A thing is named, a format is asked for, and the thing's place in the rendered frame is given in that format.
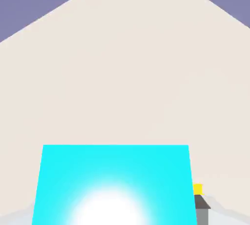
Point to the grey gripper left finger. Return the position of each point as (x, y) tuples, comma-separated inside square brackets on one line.
[(21, 218)]

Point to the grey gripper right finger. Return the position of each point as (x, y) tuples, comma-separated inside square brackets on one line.
[(202, 212)]

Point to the large cyan box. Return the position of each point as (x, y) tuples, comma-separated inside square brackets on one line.
[(101, 170)]

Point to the small yellow cube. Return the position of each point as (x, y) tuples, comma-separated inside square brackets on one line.
[(198, 189)]

